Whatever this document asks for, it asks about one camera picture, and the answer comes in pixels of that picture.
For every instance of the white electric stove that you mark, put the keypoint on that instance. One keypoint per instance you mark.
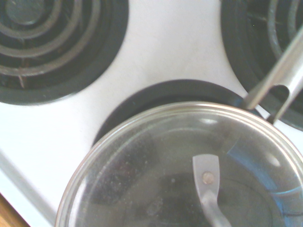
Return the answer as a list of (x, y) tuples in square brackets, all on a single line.
[(175, 47)]

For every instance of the black electric coil burner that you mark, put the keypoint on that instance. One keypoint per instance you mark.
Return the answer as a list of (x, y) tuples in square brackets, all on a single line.
[(132, 104), (47, 47), (246, 47)]

